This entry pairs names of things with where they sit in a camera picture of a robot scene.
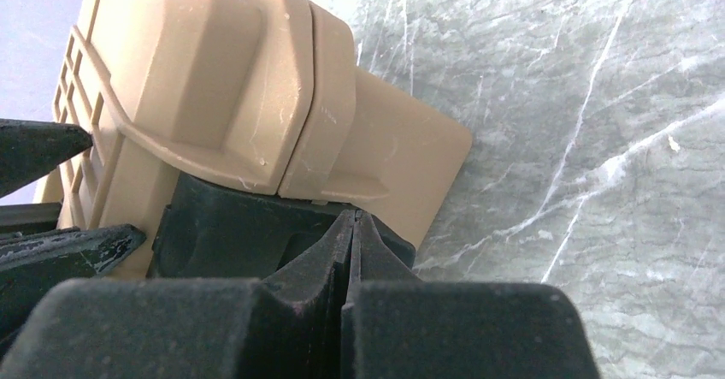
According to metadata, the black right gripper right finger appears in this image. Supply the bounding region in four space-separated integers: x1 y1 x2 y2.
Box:
340 212 599 378

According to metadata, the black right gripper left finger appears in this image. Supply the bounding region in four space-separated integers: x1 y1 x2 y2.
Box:
1 211 356 378

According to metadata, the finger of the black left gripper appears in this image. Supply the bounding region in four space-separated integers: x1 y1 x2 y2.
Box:
1 224 146 342
1 119 93 197

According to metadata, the tan plastic toolbox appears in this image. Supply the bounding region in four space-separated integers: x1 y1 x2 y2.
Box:
35 0 472 279

